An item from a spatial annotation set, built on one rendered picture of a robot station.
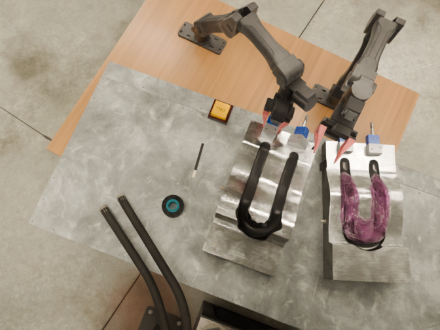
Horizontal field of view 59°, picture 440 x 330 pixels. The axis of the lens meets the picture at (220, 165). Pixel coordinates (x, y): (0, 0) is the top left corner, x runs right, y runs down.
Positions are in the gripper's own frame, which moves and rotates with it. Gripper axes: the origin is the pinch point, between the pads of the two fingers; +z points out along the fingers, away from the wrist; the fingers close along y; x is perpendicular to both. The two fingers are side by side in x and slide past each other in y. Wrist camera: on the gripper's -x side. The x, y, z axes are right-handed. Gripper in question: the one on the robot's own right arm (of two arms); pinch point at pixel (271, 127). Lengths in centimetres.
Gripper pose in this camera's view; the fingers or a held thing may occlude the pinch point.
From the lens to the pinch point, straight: 139.8
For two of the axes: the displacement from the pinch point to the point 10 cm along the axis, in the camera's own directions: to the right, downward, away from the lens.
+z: -2.4, 6.9, 6.9
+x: 2.7, -6.3, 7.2
